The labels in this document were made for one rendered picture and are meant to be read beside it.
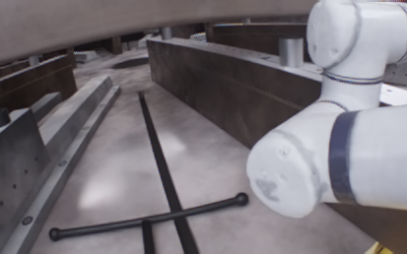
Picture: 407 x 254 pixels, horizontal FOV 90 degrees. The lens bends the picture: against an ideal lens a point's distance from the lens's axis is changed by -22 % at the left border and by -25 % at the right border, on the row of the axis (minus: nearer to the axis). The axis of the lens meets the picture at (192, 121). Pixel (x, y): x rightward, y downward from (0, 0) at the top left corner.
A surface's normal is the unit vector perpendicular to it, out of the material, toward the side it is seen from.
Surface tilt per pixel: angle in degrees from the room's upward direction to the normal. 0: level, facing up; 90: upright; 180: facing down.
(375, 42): 90
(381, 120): 34
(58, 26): 90
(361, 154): 66
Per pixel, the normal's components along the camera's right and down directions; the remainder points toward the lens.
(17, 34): 0.12, 0.41
